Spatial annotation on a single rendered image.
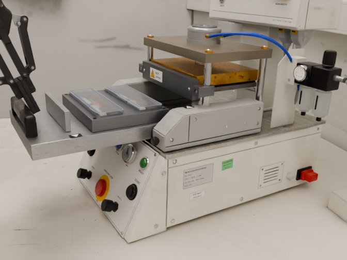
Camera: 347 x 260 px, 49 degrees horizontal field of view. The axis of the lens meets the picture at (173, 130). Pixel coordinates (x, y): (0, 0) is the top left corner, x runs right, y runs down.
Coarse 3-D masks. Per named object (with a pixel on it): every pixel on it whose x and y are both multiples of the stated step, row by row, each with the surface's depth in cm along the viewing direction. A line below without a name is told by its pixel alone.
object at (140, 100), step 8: (112, 88) 88; (120, 88) 88; (128, 88) 88; (128, 96) 82; (136, 96) 82; (144, 96) 82; (136, 104) 77; (144, 104) 77; (152, 104) 77; (160, 104) 77
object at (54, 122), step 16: (48, 96) 78; (48, 112) 81; (64, 112) 69; (16, 128) 76; (48, 128) 72; (64, 128) 71; (80, 128) 72; (128, 128) 73; (144, 128) 75; (32, 144) 64; (48, 144) 66; (64, 144) 67; (80, 144) 69; (96, 144) 70; (112, 144) 72
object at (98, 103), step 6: (72, 90) 85; (78, 90) 85; (84, 90) 85; (90, 90) 86; (78, 96) 81; (84, 96) 81; (90, 96) 81; (96, 96) 81; (102, 96) 81; (84, 102) 77; (90, 102) 77; (96, 102) 77; (102, 102) 77; (108, 102) 77; (96, 108) 73; (102, 108) 73; (108, 108) 73; (114, 108) 74; (120, 108) 74
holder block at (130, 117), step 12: (108, 96) 85; (72, 108) 80; (84, 108) 76; (132, 108) 77; (84, 120) 74; (96, 120) 70; (108, 120) 71; (120, 120) 72; (132, 120) 74; (144, 120) 75; (156, 120) 77
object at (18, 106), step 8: (16, 104) 73; (24, 104) 72; (16, 112) 73; (24, 112) 68; (32, 112) 69; (24, 120) 66; (32, 120) 66; (24, 128) 67; (32, 128) 67; (32, 136) 67
